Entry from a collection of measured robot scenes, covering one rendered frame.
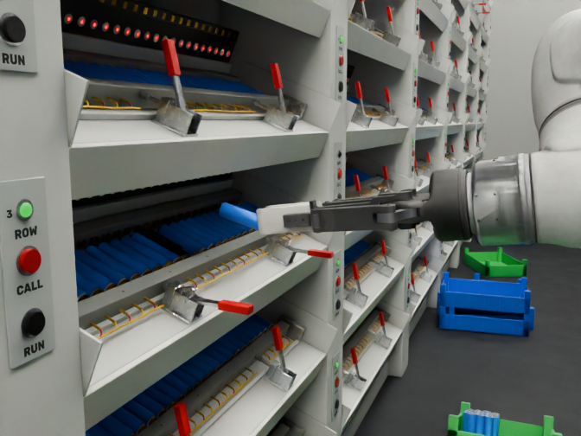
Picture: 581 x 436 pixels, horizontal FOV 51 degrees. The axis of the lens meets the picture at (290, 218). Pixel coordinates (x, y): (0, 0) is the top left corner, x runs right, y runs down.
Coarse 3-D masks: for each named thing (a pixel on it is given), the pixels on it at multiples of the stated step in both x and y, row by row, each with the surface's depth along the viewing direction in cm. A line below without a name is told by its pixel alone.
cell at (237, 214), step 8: (224, 208) 72; (232, 208) 72; (240, 208) 72; (224, 216) 72; (232, 216) 72; (240, 216) 71; (248, 216) 71; (256, 216) 71; (248, 224) 71; (256, 224) 70
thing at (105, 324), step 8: (264, 248) 88; (232, 264) 78; (216, 272) 75; (200, 280) 71; (160, 296) 64; (144, 304) 61; (128, 312) 58; (136, 312) 60; (120, 320) 57; (88, 328) 54; (104, 328) 55
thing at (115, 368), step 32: (160, 192) 83; (192, 192) 91; (256, 192) 105; (256, 256) 86; (224, 288) 72; (256, 288) 76; (288, 288) 90; (128, 320) 58; (160, 320) 61; (224, 320) 69; (96, 352) 45; (128, 352) 54; (160, 352) 56; (192, 352) 64; (96, 384) 48; (128, 384) 53; (96, 416) 50
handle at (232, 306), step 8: (192, 296) 63; (200, 304) 62; (208, 304) 62; (216, 304) 61; (224, 304) 61; (232, 304) 61; (240, 304) 61; (248, 304) 61; (240, 312) 60; (248, 312) 60
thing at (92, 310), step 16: (240, 240) 82; (256, 240) 85; (192, 256) 72; (208, 256) 73; (224, 256) 76; (240, 256) 82; (160, 272) 65; (176, 272) 66; (192, 272) 69; (208, 272) 72; (112, 288) 58; (128, 288) 59; (144, 288) 60; (160, 288) 63; (80, 304) 54; (96, 304) 54; (112, 304) 56; (128, 304) 59; (80, 320) 52; (96, 320) 54; (112, 320) 55
